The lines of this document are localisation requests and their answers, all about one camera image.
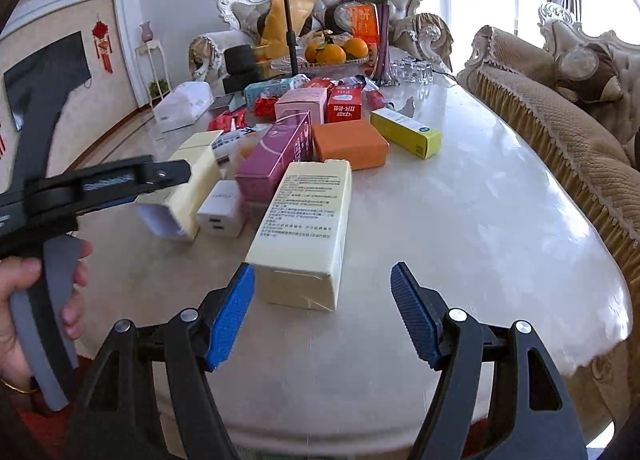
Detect cream KIMTRUE box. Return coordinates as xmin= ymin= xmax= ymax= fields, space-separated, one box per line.
xmin=134 ymin=131 xmax=224 ymax=241

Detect large cream carton box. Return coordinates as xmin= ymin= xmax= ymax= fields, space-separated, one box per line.
xmin=245 ymin=160 xmax=352 ymax=312

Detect person left hand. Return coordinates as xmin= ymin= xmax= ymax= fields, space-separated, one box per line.
xmin=1 ymin=238 xmax=92 ymax=394

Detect white tissue box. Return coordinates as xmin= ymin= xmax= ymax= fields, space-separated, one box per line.
xmin=153 ymin=81 xmax=214 ymax=133

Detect red chinese knot decoration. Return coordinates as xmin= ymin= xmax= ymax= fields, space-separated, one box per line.
xmin=92 ymin=20 xmax=113 ymax=74

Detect white usb charger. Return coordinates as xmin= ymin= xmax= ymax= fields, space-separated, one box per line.
xmin=195 ymin=180 xmax=246 ymax=238

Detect white side table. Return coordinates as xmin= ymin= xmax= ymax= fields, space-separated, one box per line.
xmin=134 ymin=21 xmax=172 ymax=106

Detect pink magenta box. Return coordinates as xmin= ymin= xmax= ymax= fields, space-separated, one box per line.
xmin=235 ymin=110 xmax=314 ymax=203

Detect black round speaker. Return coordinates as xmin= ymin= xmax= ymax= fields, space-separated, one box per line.
xmin=222 ymin=44 xmax=262 ymax=94

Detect light pink box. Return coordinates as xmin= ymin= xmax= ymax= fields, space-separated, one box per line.
xmin=274 ymin=87 xmax=328 ymax=125

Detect red white small box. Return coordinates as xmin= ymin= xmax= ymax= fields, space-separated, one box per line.
xmin=326 ymin=85 xmax=362 ymax=123

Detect orange flat box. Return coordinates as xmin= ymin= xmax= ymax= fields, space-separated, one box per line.
xmin=312 ymin=120 xmax=390 ymax=171

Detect yellow-green long box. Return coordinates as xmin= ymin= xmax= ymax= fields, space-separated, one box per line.
xmin=370 ymin=108 xmax=442 ymax=160

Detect white tufted armchair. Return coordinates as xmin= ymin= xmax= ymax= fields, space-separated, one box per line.
xmin=188 ymin=0 xmax=452 ymax=85

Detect oranges on fruit plate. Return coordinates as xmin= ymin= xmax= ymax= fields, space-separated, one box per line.
xmin=304 ymin=38 xmax=369 ymax=66

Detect orange gift bag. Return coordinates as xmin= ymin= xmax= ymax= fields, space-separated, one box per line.
xmin=346 ymin=2 xmax=378 ymax=44

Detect beige covered sofa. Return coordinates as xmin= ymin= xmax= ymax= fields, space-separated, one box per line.
xmin=458 ymin=26 xmax=639 ymax=440

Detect brown round cushion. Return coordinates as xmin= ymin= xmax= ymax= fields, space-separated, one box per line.
xmin=554 ymin=43 xmax=623 ymax=104

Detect clear drinking glasses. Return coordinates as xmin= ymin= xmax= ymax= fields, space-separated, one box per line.
xmin=390 ymin=57 xmax=433 ymax=85

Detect wall mounted television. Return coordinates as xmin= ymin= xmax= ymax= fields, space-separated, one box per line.
xmin=3 ymin=31 xmax=91 ymax=131

